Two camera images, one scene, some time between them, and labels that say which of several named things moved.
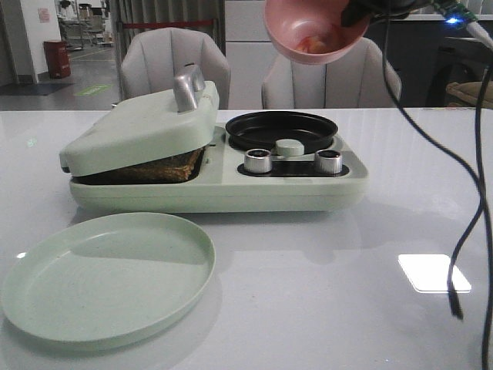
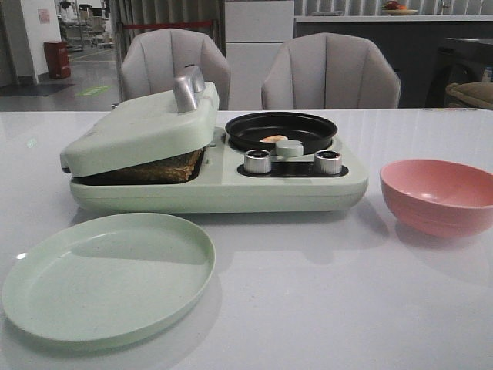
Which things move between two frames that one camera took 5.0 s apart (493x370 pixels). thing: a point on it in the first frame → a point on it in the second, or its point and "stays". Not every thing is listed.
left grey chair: (152, 58) stays
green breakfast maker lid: (148, 128) stays
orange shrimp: (313, 44) → (273, 139)
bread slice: (176, 169) stays
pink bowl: (312, 31) → (438, 198)
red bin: (58, 61) stays
